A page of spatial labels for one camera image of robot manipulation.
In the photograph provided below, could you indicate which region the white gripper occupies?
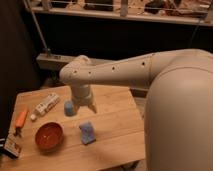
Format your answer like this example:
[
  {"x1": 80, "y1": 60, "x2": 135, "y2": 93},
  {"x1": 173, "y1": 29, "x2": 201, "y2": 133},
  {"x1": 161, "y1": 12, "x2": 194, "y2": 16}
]
[{"x1": 70, "y1": 85, "x2": 97, "y2": 115}]

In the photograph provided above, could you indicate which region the metal stand pole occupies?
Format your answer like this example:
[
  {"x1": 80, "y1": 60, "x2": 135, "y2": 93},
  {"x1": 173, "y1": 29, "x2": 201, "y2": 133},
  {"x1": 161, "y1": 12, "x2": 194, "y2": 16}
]
[{"x1": 26, "y1": 0, "x2": 51, "y2": 57}]

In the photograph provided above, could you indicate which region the upper wooden shelf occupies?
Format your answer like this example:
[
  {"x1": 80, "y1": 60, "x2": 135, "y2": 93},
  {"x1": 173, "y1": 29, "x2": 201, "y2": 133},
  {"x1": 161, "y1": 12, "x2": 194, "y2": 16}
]
[{"x1": 23, "y1": 0, "x2": 213, "y2": 27}]

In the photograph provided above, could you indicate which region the white rectangular box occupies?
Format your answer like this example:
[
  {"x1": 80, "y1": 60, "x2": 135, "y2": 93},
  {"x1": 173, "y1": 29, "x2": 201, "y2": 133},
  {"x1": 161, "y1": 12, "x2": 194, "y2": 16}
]
[{"x1": 35, "y1": 93, "x2": 60, "y2": 116}]

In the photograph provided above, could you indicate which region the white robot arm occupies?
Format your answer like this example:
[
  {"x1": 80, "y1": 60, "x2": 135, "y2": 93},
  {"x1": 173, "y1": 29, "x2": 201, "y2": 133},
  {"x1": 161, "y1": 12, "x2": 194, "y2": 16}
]
[{"x1": 60, "y1": 49, "x2": 213, "y2": 171}]

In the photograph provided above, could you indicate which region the red bowl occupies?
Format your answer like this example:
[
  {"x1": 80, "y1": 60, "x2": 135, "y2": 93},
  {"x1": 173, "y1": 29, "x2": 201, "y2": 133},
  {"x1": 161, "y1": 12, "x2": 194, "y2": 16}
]
[{"x1": 35, "y1": 122, "x2": 63, "y2": 151}]

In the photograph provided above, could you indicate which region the small printed box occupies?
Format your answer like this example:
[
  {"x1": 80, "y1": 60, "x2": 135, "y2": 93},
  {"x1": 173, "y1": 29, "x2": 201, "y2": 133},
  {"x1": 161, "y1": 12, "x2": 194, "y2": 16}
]
[{"x1": 2, "y1": 137, "x2": 22, "y2": 159}]

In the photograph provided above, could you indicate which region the blue cup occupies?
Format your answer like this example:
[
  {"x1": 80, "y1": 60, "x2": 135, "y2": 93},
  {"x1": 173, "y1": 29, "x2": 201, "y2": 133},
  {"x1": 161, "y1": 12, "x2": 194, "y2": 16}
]
[{"x1": 64, "y1": 101, "x2": 76, "y2": 117}]

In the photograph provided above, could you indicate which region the grey low shelf beam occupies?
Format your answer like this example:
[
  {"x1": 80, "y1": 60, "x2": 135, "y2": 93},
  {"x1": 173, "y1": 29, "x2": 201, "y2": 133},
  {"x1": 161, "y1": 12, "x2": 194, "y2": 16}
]
[{"x1": 36, "y1": 53, "x2": 111, "y2": 72}]

